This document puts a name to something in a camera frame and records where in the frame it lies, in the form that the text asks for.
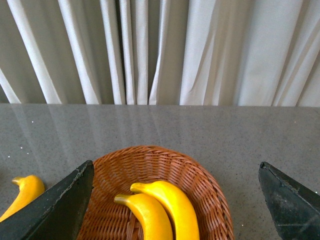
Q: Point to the yellow banana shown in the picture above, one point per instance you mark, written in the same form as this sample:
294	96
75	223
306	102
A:
176	203
30	187
150	213

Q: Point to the white pleated curtain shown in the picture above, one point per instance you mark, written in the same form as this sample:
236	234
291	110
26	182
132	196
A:
160	52

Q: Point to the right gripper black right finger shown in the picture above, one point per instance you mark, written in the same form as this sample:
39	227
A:
294	208

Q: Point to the right brown wicker basket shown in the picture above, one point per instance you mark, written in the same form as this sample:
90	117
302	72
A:
115	172

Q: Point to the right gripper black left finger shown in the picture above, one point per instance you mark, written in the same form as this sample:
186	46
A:
57	214

